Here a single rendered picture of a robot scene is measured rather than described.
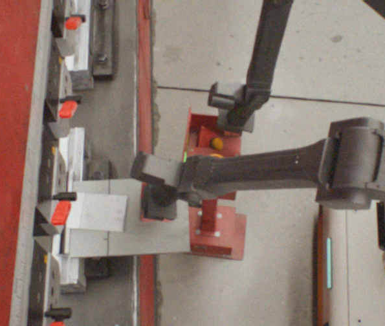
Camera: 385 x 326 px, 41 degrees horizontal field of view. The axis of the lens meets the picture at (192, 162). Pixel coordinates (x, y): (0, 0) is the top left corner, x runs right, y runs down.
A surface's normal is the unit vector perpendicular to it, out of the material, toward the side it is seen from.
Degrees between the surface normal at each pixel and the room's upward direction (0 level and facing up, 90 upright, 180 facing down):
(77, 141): 0
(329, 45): 0
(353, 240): 0
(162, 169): 28
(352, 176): 23
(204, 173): 55
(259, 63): 88
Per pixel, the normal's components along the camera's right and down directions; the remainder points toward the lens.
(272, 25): -0.13, 0.88
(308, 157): -0.82, -0.33
